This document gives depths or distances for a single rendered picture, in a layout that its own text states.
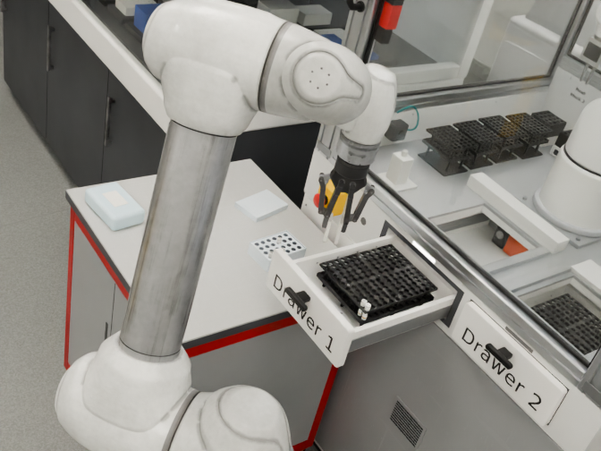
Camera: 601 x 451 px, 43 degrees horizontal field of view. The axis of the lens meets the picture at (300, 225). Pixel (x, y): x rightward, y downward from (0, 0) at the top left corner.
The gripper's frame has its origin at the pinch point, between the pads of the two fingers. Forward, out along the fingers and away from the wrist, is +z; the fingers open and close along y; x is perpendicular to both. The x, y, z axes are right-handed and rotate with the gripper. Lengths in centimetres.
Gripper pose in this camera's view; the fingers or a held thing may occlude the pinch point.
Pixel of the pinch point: (333, 229)
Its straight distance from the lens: 181.6
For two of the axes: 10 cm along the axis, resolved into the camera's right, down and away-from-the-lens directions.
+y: 9.7, 2.3, 0.3
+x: 1.1, -5.7, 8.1
